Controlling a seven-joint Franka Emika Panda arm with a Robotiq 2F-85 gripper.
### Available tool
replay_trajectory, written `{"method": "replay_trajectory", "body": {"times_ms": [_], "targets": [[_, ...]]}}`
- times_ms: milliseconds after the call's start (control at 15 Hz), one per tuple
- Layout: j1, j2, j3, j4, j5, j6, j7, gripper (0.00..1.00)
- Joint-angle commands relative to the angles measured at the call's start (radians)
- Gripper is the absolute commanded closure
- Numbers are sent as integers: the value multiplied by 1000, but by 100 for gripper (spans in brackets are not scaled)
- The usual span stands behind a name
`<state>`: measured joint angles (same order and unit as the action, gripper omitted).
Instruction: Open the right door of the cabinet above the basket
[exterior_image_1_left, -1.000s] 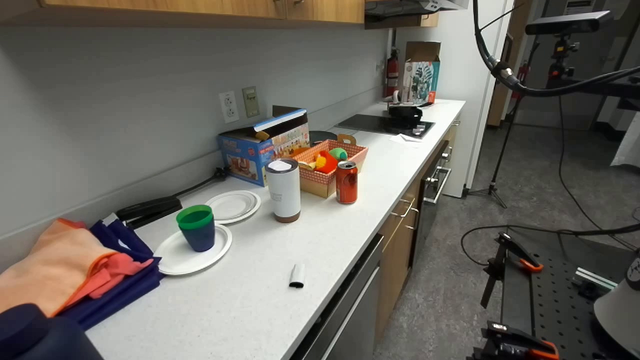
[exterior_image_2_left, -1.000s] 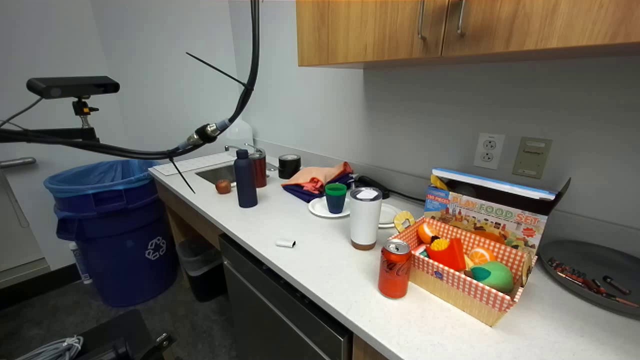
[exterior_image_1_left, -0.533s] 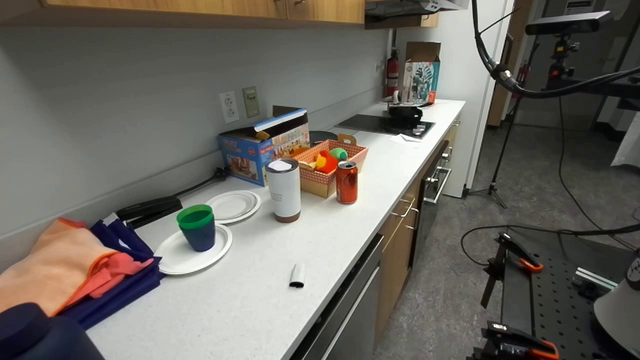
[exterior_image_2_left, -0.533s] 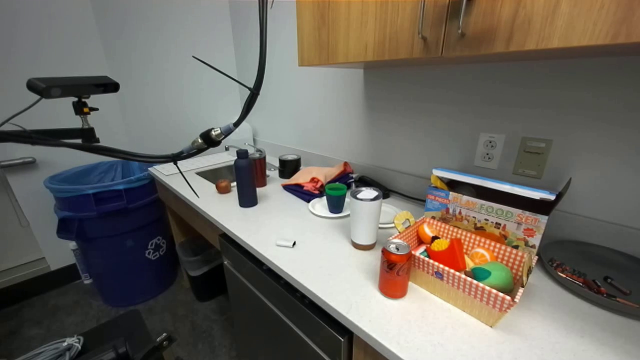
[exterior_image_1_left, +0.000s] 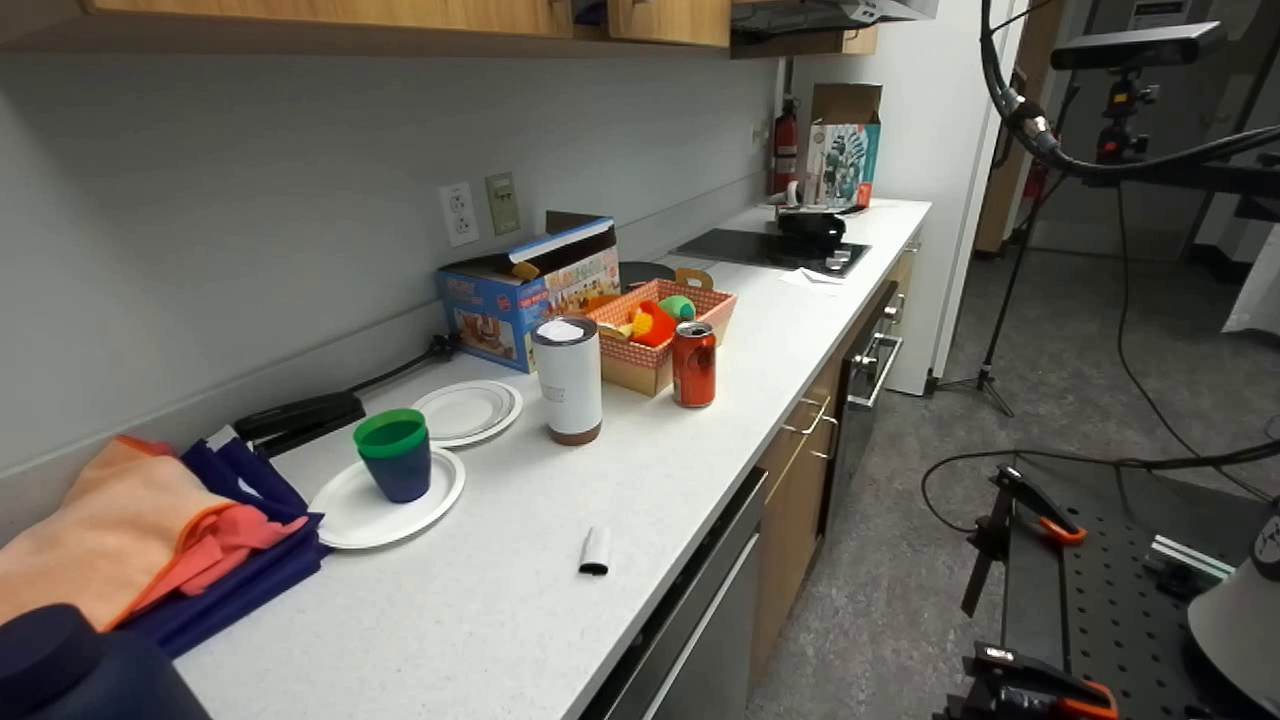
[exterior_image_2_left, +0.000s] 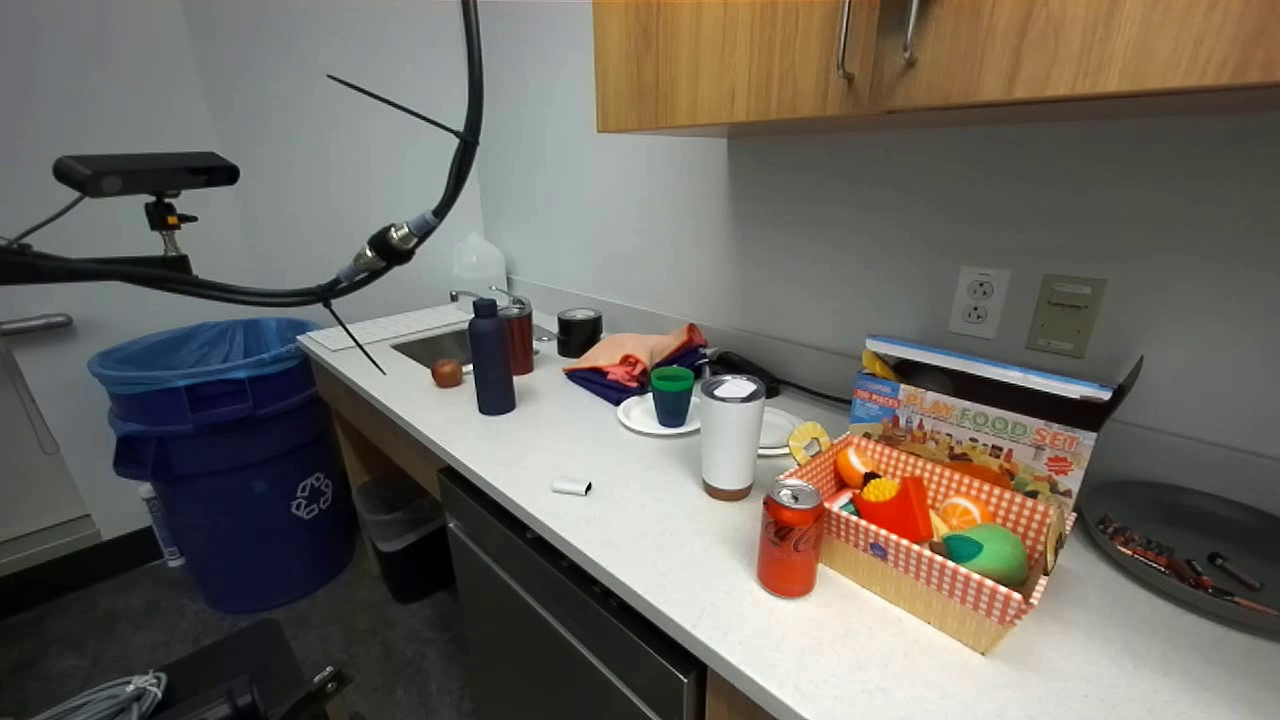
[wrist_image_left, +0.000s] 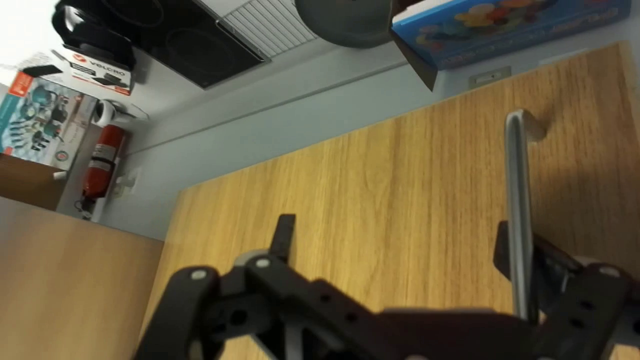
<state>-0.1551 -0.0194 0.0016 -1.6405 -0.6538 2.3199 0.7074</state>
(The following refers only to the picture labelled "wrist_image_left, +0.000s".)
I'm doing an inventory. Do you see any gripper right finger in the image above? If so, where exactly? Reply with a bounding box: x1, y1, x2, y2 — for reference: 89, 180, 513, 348
492, 220, 640, 360

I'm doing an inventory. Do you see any white round device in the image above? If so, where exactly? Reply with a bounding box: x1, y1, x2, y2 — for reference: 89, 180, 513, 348
92, 99, 150, 129

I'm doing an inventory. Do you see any white wall socket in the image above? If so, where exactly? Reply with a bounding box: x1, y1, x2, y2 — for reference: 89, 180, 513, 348
114, 167, 142, 197

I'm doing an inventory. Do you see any black cooktop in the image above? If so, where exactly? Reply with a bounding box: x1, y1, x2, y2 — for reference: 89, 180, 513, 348
97, 0, 273, 91

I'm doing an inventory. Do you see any brown wooden furniture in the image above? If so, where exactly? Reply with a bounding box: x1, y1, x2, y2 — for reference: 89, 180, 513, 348
0, 152, 69, 211

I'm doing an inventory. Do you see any white and black box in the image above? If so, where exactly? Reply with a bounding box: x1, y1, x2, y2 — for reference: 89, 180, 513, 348
22, 47, 134, 97

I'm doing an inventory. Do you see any grey round pot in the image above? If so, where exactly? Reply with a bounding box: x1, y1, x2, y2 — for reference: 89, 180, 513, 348
293, 0, 397, 50

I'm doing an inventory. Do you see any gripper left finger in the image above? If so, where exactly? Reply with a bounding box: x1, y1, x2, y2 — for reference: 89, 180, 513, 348
132, 214, 382, 360

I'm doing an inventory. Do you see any blue printed box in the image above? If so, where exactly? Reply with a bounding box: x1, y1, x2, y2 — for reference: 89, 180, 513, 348
389, 0, 632, 92

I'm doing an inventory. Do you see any wooden cabinet door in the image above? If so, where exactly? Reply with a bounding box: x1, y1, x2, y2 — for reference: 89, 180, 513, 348
132, 42, 640, 360

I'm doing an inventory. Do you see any red fire extinguisher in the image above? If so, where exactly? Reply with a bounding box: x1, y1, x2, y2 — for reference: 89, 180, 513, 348
75, 124, 127, 221

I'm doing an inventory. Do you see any cookware set box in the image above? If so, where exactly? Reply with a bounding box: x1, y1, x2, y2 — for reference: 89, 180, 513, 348
0, 70, 99, 172

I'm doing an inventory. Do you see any silver door handle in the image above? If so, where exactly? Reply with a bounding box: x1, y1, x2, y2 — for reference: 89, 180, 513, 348
503, 109, 549, 326

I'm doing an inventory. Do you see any white ribbed grille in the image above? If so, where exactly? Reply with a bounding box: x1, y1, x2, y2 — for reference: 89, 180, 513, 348
219, 0, 319, 59

